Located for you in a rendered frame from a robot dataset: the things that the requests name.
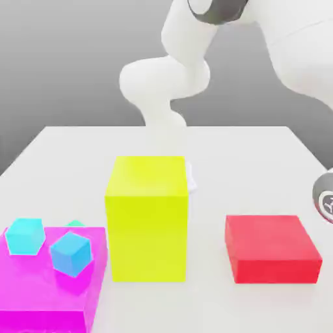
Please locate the small cyan cube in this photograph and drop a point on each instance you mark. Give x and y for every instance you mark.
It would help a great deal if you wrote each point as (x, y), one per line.
(24, 236)

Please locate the small blue cube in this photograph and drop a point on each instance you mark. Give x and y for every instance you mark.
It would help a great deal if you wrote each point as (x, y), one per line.
(71, 253)

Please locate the large yellow box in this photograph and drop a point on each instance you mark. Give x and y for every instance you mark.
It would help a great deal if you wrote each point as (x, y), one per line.
(147, 221)

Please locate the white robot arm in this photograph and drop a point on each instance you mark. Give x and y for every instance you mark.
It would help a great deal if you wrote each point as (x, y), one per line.
(166, 78)

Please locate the large magenta box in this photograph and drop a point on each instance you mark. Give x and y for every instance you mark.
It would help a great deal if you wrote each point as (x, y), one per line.
(39, 294)

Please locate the small green cube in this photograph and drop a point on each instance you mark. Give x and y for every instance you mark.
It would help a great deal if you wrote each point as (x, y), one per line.
(75, 223)

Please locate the large red box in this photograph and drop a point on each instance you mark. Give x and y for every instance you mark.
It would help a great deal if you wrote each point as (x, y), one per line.
(270, 247)

